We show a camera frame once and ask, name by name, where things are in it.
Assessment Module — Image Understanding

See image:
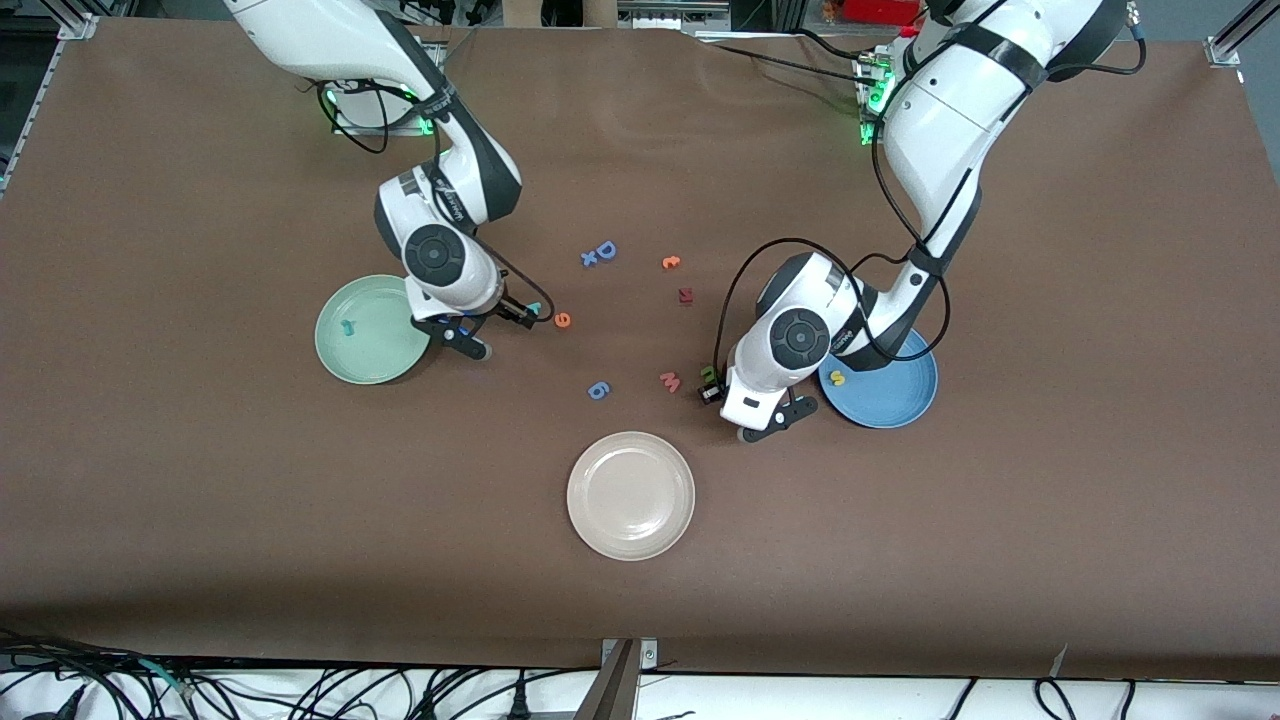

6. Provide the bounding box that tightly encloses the beige plate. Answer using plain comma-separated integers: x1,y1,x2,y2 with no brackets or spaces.
566,431,696,562

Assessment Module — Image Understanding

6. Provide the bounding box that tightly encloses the pale green plate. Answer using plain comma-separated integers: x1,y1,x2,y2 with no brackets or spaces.
314,274,431,386

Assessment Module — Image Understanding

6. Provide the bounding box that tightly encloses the blue plate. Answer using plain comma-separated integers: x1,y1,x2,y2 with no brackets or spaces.
818,328,939,430

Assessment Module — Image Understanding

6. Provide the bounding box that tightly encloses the brown paper table cover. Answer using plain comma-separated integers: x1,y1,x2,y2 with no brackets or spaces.
0,15,1280,683

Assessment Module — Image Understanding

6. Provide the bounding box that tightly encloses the grey metal equipment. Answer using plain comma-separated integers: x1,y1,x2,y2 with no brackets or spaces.
618,0,733,33

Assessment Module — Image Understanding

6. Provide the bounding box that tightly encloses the red box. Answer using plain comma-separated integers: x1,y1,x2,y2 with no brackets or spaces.
838,0,923,26

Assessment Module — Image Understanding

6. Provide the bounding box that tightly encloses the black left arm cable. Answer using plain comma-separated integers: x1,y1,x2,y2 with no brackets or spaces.
712,120,953,376

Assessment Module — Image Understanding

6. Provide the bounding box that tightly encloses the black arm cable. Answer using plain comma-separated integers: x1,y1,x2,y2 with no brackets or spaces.
712,120,953,376
318,85,554,323

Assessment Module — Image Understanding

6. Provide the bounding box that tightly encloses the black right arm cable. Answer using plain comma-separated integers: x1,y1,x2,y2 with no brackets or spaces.
318,85,554,323

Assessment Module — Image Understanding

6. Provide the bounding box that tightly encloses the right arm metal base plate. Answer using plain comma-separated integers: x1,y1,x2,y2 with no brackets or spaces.
332,40,446,136

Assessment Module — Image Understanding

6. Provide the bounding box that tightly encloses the metal table bracket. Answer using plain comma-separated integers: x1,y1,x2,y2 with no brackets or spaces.
575,637,661,720

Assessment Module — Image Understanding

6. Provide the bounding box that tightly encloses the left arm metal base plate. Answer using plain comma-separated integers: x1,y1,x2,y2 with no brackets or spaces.
855,45,901,149

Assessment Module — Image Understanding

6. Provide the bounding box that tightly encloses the aluminium frame rail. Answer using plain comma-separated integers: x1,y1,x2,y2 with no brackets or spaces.
0,0,101,196
1205,0,1280,69

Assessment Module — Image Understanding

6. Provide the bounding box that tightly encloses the teal cable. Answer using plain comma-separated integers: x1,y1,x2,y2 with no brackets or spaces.
135,655,196,701

